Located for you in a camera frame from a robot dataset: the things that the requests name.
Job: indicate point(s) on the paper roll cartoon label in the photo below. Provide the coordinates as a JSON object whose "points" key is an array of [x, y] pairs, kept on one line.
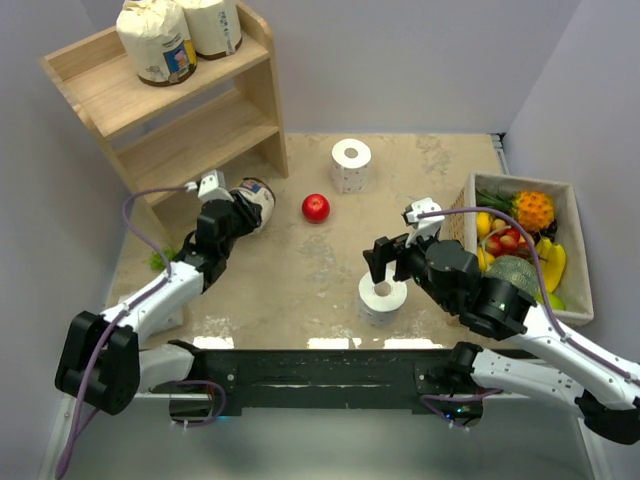
{"points": [[156, 38]]}

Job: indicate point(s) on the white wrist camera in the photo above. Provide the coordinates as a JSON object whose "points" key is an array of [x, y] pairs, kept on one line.
{"points": [[210, 187], [425, 218]]}

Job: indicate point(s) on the paper roll plain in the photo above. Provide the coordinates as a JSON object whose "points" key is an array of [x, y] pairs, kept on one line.
{"points": [[214, 27]]}

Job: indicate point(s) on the green grapes bunch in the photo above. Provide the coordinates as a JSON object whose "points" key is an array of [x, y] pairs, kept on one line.
{"points": [[161, 258]]}

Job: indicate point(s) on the yellow bananas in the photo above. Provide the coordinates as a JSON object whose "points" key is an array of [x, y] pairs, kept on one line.
{"points": [[553, 259]]}

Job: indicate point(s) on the yellow lemon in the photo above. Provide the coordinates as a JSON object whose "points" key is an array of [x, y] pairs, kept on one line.
{"points": [[484, 222]]}

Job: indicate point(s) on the red cherries cluster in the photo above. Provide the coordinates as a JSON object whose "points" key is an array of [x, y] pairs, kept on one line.
{"points": [[507, 242]]}

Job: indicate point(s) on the wooden three-tier shelf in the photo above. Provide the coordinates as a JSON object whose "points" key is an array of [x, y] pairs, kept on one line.
{"points": [[166, 136]]}

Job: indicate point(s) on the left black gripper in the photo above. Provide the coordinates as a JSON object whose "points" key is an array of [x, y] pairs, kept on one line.
{"points": [[248, 211]]}

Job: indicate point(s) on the floral paper towel roll back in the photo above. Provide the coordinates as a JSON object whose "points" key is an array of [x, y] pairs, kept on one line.
{"points": [[351, 160]]}

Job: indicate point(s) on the green pear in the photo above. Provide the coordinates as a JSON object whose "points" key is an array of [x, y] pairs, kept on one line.
{"points": [[555, 302]]}

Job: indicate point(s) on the pineapple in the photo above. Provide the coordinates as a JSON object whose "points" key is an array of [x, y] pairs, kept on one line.
{"points": [[533, 210]]}

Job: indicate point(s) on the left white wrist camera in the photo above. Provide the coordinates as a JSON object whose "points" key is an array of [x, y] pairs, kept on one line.
{"points": [[210, 187]]}

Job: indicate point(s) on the wicker basket with liner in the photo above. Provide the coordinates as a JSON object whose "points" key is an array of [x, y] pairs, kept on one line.
{"points": [[574, 287]]}

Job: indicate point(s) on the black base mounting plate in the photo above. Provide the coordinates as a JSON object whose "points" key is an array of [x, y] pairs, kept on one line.
{"points": [[415, 380]]}

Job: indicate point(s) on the white paper towel roll front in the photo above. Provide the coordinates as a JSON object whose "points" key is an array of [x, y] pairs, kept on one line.
{"points": [[378, 304]]}

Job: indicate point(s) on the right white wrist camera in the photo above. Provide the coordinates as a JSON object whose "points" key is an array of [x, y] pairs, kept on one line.
{"points": [[425, 218]]}

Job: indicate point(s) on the red apple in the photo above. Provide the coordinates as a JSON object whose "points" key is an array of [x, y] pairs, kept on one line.
{"points": [[316, 208]]}

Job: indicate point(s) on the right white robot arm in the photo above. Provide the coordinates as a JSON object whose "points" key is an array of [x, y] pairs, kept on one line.
{"points": [[599, 387]]}

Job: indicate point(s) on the green melon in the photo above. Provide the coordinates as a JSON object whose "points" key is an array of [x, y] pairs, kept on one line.
{"points": [[516, 271]]}

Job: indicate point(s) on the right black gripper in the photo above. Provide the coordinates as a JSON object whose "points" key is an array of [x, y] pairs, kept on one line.
{"points": [[385, 249]]}

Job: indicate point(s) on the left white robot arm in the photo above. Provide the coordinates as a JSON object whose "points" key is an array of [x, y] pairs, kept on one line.
{"points": [[102, 361]]}

